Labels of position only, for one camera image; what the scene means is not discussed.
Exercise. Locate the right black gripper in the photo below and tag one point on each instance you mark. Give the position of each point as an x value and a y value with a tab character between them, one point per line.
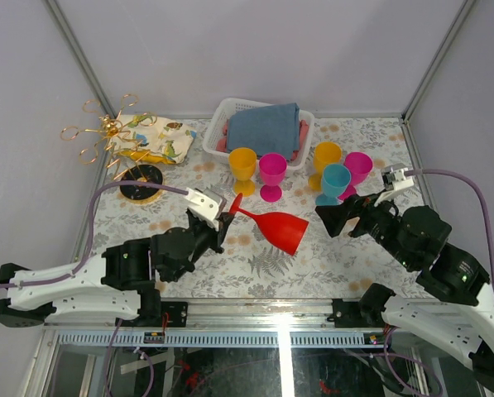
333	217

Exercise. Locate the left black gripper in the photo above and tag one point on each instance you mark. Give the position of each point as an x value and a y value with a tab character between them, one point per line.
223	226

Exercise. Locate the red plastic wine glass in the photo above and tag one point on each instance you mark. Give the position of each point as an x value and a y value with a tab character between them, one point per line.
283	230

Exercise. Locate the magenta plastic goblet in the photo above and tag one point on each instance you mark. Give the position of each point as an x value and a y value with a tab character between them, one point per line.
272	168
360	165

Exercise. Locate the gold wine glass rack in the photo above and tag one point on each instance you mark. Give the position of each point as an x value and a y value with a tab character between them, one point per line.
137	181

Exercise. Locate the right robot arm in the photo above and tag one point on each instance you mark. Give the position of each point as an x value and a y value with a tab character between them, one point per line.
418	240

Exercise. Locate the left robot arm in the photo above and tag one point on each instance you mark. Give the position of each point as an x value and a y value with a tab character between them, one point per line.
117	286

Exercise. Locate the blue plastic goblet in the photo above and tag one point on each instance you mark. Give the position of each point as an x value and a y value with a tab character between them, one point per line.
335	180

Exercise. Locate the left yellow plastic goblet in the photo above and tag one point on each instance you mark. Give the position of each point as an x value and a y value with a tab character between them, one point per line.
243	162

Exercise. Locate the yellow plastic goblet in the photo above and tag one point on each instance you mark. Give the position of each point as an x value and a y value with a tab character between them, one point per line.
325	153
243	162

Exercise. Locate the right yellow plastic goblet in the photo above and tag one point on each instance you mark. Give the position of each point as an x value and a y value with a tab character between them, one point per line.
325	153

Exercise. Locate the dinosaur print cloth bag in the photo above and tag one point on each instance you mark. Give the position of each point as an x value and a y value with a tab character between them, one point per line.
152	139

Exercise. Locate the blue folded cloth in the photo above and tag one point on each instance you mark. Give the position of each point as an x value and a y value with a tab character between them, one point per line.
269	129

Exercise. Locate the white plastic basket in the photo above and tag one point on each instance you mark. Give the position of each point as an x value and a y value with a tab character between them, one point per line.
230	106

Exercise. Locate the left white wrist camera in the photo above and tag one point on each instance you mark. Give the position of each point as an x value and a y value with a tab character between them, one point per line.
206	206

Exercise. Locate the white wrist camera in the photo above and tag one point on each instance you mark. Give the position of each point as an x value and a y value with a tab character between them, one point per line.
206	206
395	182

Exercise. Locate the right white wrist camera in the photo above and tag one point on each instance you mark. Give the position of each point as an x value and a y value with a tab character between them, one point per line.
395	182

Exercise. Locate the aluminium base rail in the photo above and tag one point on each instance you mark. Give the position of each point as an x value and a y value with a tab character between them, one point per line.
275	323

